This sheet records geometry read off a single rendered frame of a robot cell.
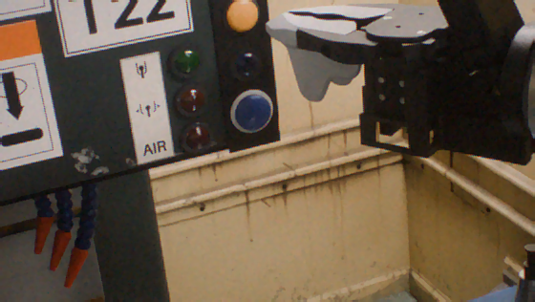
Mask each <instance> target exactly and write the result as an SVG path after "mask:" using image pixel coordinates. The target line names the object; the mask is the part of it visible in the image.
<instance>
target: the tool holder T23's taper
mask: <svg viewBox="0 0 535 302"><path fill-rule="evenodd" d="M517 287H518V288H517V291H516V295H515V300H514V302H535V278H534V279H530V278H526V277H524V270H522V271H521V272H520V273H519V279H518V283H517Z"/></svg>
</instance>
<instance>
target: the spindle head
mask: <svg viewBox="0 0 535 302"><path fill-rule="evenodd" d="M189 1H190V8H191V20H192V26H193V32H182V33H178V34H173V35H169V36H165V37H161V38H157V39H149V40H144V41H140V42H136V43H133V44H128V45H124V46H115V47H112V48H108V49H104V50H99V51H95V52H91V53H84V54H76V55H71V56H67V57H65V55H64V52H63V47H62V41H61V33H60V29H59V25H58V21H57V16H56V12H55V8H54V0H50V4H51V9H52V10H51V11H45V12H40V13H37V14H32V15H23V16H18V17H14V18H9V19H5V20H1V21H0V27H1V26H7V25H10V24H15V23H24V22H29V21H33V20H35V23H36V27H37V31H38V36H39V44H40V48H41V52H42V56H43V60H44V65H45V69H46V73H47V77H48V85H49V89H50V94H51V98H52V103H53V108H54V113H55V122H56V126H57V130H58V134H59V137H60V142H61V146H62V151H63V156H59V157H55V158H52V159H46V160H41V161H38V162H32V163H28V164H24V165H17V166H14V167H11V168H7V169H3V170H0V207H1V206H4V205H10V204H14V203H17V202H23V201H27V200H31V199H34V198H38V197H41V196H45V195H48V194H54V193H57V192H61V191H64V190H68V189H71V188H75V187H78V186H84V185H88V184H92V183H98V182H101V181H105V180H112V179H114V178H118V177H121V176H125V175H128V174H132V173H136V172H142V171H145V170H149V169H152V168H156V167H159V166H162V165H168V164H171V163H175V162H181V161H185V160H188V159H192V158H198V157H201V156H205V155H208V154H212V153H215V152H219V151H225V150H228V144H227V130H226V123H225V110H224V103H223V96H222V89H221V82H220V69H219V62H218V56H217V49H216V42H215V35H214V29H213V15H212V9H211V2H210V0H189ZM181 44H192V45H194V46H196V47H198V48H199V50H200V51H201V52H202V54H203V66H202V67H201V69H200V70H199V73H198V74H197V75H193V76H192V77H190V78H181V77H178V76H177V75H174V74H173V73H172V72H171V68H170V66H169V58H170V54H171V53H172V51H173V50H174V49H175V48H176V47H178V46H180V45H181ZM155 53H159V55H160V65H161V70H162V76H163V88H164V93H165V98H166V104H167V110H168V116H169V121H170V126H171V138H172V143H173V149H174V154H175V156H174V157H171V158H167V159H160V160H156V161H153V162H148V163H144V164H141V165H138V163H137V159H136V148H135V144H134V138H133V133H132V128H131V123H130V119H129V114H128V103H127V98H126V94H125V88H124V83H123V79H122V74H121V69H120V61H121V60H123V59H128V58H132V57H135V56H140V55H144V54H155ZM187 83H198V84H200V85H202V86H203V87H204V88H205V89H206V91H207V94H208V102H207V105H206V109H205V110H204V111H203V112H201V113H200V114H199V115H198V116H196V117H186V116H184V115H182V114H181V113H180V112H179V111H178V109H177V108H176V105H175V96H176V94H177V92H178V90H179V89H180V88H181V87H182V86H184V85H185V84H187ZM194 121H202V122H205V123H207V124H208V125H209V126H210V127H211V129H212V130H213V142H212V144H211V145H210V146H209V148H208V149H207V150H206V151H203V152H202V153H199V154H192V153H189V152H187V151H185V149H184V148H183V147H182V145H181V139H180V137H181V133H182V130H183V129H184V128H185V126H186V125H187V124H188V123H192V122H194Z"/></svg>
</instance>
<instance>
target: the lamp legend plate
mask: <svg viewBox="0 0 535 302"><path fill-rule="evenodd" d="M120 69H121V74H122V79H123V83H124V88H125V94H126V98H127V103H128V114H129V119H130V123H131V128H132V133H133V138H134V144H135V148H136V159H137V163H138V165H141V164H144V163H148V162H153V161H156V160H160V159H167V158H171V157H174V156H175V154H174V149H173V143H172V138H171V126H170V121H169V116H168V110H167V104H166V98H165V93H164V88H163V76H162V70H161V61H160V55H159V53H155V54H144V55H140V56H135V57H132V58H128V59H123V60H121V61H120Z"/></svg>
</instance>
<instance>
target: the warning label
mask: <svg viewBox="0 0 535 302"><path fill-rule="evenodd" d="M59 156H63V151H62V146H61V142H60V137H59V134H58V130H57V126H56V122H55V113H54V106H53V103H52V98H51V94H50V89H49V85H48V77H47V73H46V69H45V65H44V60H43V56H42V52H41V48H40V44H39V36H38V31H37V27H36V23H35V20H33V21H29V22H24V23H15V24H10V25H7V26H1V27H0V170H3V169H7V168H11V167H14V166H17V165H24V164H28V163H32V162H38V161H41V160H46V159H52V158H55V157H59Z"/></svg>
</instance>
